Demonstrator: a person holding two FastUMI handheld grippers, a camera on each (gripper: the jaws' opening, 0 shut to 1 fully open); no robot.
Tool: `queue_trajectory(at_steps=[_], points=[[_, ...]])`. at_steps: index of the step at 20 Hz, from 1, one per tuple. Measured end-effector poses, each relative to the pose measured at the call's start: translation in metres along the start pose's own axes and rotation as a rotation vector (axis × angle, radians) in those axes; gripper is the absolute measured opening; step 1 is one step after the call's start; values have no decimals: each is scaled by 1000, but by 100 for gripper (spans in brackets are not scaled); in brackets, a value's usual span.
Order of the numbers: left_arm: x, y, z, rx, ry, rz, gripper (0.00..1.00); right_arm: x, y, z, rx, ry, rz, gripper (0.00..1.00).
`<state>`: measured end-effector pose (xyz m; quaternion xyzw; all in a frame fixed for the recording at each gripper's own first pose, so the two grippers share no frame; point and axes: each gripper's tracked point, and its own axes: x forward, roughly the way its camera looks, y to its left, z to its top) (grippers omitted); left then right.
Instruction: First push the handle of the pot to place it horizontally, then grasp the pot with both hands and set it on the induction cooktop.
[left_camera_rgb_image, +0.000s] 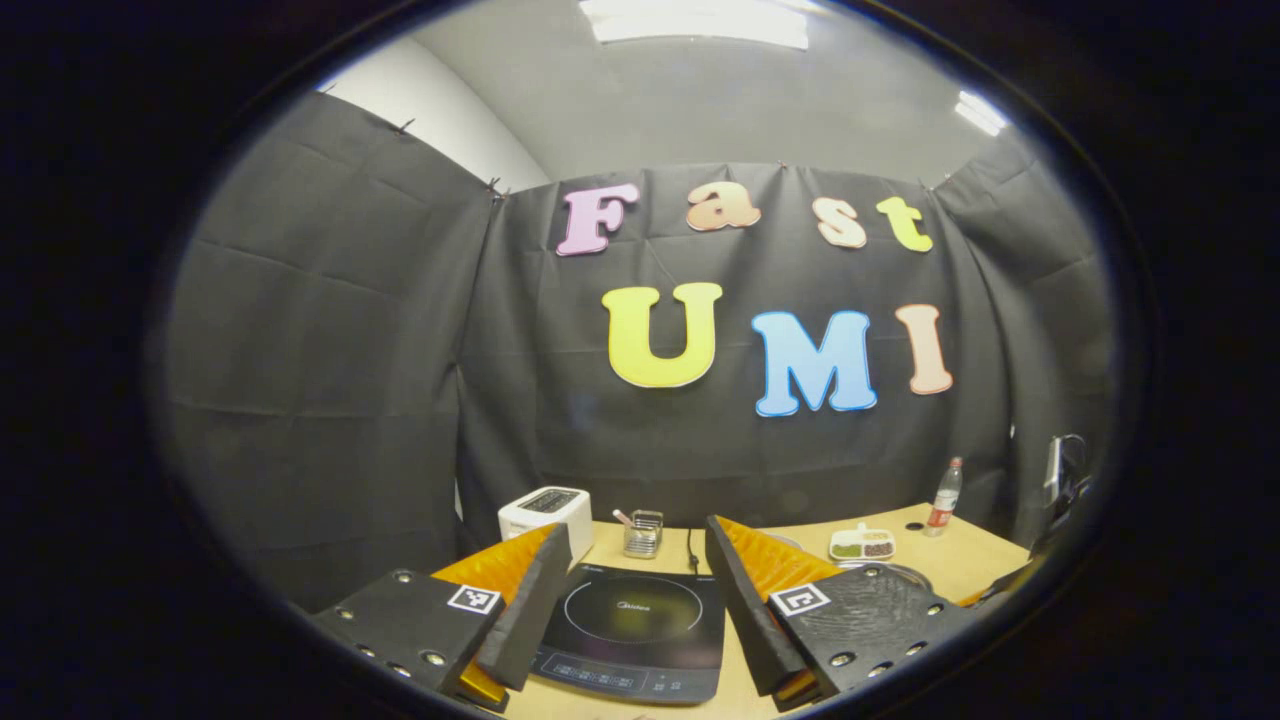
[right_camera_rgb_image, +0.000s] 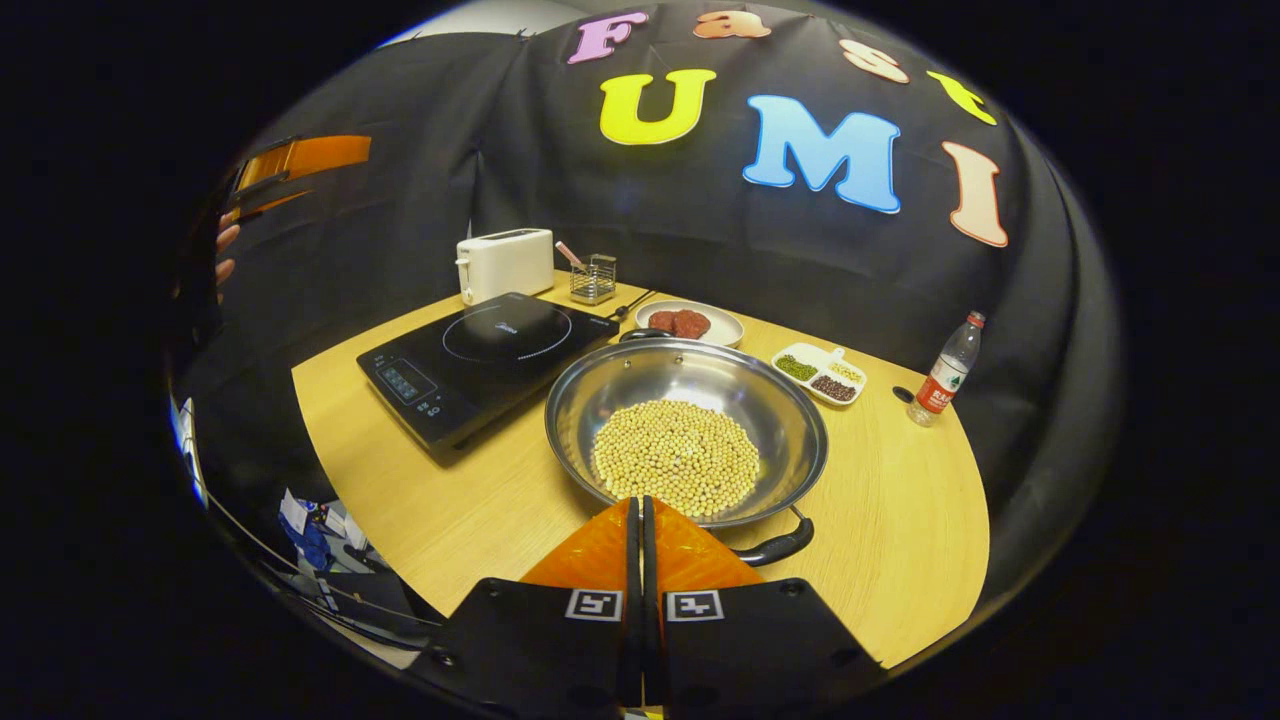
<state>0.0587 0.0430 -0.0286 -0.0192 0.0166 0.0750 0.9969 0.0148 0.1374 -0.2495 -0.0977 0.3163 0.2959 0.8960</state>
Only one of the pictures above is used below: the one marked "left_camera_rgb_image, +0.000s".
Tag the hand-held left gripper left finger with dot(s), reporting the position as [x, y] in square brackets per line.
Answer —
[530, 620]

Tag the white toaster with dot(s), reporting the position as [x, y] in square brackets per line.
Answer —
[545, 515]

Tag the black backdrop cloth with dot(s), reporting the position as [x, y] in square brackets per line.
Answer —
[330, 400]

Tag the black induction cooktop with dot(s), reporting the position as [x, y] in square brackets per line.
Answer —
[630, 625]

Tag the clear plastic water bottle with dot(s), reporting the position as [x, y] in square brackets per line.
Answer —
[943, 500]

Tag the small ceiling light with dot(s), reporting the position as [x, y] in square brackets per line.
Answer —
[982, 112]

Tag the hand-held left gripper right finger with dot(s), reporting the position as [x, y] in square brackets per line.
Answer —
[745, 620]

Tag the white divided dish of beans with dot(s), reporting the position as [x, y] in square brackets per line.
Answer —
[862, 545]

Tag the long ceiling light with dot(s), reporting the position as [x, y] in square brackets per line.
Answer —
[695, 22]

